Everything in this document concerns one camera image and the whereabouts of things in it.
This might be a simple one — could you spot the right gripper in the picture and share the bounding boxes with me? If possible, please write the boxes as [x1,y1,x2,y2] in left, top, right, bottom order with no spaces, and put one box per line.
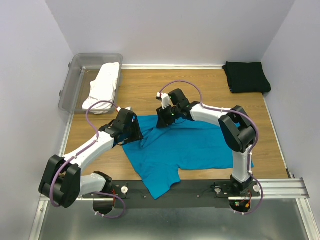
[155,103,180,129]

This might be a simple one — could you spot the blue t shirt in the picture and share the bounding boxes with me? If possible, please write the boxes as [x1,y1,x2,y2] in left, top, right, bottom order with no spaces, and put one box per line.
[123,115,234,200]

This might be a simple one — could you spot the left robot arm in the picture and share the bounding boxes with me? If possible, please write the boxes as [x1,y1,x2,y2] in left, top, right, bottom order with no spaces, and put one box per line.
[38,108,143,208]

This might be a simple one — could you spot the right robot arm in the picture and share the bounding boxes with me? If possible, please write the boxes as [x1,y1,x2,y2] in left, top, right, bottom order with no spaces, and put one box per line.
[156,88,259,196]

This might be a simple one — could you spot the white t shirt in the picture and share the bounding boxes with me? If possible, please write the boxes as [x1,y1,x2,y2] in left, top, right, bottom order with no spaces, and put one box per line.
[82,62,120,115]

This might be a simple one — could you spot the folded black t shirt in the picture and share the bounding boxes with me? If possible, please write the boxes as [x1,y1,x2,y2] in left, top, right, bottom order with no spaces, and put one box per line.
[222,61,271,94]

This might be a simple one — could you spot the clear plastic bin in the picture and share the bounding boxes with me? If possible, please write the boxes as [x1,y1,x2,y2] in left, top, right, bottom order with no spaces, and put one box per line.
[58,53,123,114]

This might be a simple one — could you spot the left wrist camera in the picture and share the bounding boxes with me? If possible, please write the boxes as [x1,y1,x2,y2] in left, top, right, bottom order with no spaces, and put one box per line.
[116,106,132,112]

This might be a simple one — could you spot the white table edge rail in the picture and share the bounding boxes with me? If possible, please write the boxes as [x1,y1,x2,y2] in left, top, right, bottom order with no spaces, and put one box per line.
[122,64,223,70]

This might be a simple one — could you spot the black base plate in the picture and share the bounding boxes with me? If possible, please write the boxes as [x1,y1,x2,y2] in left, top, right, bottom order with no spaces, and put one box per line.
[82,178,266,210]

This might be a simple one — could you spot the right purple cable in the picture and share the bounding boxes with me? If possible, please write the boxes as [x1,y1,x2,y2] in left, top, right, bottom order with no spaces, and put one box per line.
[159,79,265,216]

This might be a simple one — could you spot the aluminium frame rail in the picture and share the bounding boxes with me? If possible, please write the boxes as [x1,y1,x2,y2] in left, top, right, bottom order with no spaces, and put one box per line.
[53,178,310,208]

